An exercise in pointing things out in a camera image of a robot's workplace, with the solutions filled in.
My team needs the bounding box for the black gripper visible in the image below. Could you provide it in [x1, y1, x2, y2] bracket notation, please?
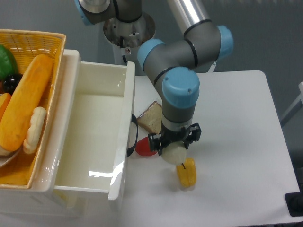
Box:
[147, 123, 202, 156]

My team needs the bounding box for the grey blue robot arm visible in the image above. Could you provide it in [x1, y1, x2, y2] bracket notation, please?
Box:
[75, 0, 234, 155]

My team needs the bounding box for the bread slice in plastic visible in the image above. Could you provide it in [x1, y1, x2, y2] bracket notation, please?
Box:
[137, 101, 162, 134]

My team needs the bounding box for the red bell pepper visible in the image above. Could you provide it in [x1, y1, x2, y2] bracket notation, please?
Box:
[135, 137, 157, 157]

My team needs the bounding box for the yellow bell pepper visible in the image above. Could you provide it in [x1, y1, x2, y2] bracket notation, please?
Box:
[176, 158, 197, 188]

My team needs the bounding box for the white plastic drawer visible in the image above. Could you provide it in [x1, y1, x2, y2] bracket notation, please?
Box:
[32, 50, 135, 201]

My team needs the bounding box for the white furniture leg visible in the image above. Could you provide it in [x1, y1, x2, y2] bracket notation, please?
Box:
[280, 82, 303, 127]

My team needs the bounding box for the black device at edge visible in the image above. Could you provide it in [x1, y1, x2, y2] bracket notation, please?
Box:
[285, 192, 303, 217]

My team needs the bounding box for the cream croissant pastry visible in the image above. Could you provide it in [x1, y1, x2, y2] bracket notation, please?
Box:
[23, 106, 46, 154]

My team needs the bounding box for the yellow wicker basket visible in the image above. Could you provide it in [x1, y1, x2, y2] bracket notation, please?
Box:
[0, 29, 66, 190]

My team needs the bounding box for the orange baguette loaf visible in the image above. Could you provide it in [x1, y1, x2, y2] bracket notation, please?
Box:
[0, 54, 53, 153]

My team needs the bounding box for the white plate in basket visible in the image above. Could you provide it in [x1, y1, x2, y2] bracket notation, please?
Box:
[0, 147, 22, 167]

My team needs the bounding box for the black round fruit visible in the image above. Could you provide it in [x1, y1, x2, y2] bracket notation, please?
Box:
[2, 73, 23, 95]

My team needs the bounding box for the orange food piece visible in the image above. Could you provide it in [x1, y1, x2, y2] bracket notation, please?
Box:
[0, 93, 11, 121]

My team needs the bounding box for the green bell pepper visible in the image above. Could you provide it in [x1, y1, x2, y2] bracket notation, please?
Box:
[0, 45, 18, 80]

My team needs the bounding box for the black drawer handle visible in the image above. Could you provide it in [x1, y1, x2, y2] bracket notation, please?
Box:
[126, 114, 139, 157]

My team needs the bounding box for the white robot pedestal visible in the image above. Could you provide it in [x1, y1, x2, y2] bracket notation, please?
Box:
[103, 12, 156, 76]

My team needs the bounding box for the white cabinet frame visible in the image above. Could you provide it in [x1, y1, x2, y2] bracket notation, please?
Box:
[0, 185, 124, 217]

